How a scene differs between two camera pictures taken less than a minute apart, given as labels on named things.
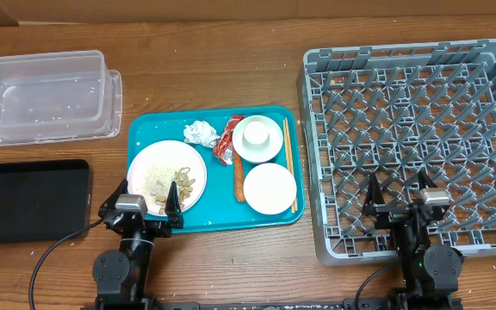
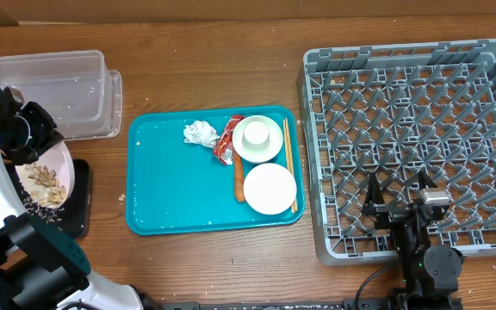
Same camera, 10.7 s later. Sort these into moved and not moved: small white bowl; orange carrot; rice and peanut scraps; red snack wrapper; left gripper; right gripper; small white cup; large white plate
Moved: large white plate; rice and peanut scraps; left gripper
Not moved: small white bowl; small white cup; red snack wrapper; orange carrot; right gripper
